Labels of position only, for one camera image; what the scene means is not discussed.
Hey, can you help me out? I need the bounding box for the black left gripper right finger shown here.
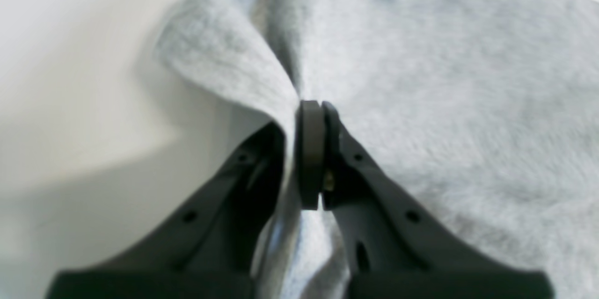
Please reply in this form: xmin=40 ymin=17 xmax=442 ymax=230
xmin=297 ymin=101 xmax=554 ymax=299

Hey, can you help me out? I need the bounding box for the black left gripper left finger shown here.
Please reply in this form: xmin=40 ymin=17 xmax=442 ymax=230
xmin=47 ymin=123 xmax=283 ymax=299

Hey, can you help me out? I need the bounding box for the grey T-shirt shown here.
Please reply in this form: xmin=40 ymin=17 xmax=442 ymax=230
xmin=155 ymin=0 xmax=599 ymax=299

